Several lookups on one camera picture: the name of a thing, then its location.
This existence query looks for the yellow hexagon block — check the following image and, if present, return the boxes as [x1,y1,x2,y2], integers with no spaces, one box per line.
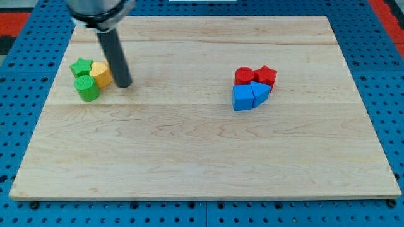
[104,57,110,68]

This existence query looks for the light wooden board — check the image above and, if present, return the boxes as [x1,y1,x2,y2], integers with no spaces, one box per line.
[9,16,401,201]

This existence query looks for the blue cube block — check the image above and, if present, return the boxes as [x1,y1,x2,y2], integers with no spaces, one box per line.
[232,85,254,111]

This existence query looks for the red cylinder block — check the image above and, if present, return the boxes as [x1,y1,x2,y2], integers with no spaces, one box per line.
[234,67,255,85]

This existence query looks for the blue triangle block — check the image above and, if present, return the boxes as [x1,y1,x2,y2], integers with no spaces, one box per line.
[250,81,271,108]

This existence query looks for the red star block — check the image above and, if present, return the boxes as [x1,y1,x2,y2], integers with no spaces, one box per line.
[254,65,278,93]

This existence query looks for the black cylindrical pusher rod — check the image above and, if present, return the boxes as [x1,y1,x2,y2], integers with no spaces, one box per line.
[97,29,133,88]

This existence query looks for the yellow heart block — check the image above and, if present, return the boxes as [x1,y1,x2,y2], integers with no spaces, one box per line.
[89,62,112,88]

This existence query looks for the green cylinder block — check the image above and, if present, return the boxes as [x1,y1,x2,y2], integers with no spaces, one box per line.
[74,75,100,102]

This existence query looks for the green star block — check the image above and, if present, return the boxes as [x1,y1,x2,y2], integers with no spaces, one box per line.
[69,58,93,78]

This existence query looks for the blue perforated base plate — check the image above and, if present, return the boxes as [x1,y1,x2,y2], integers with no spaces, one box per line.
[1,0,403,226]

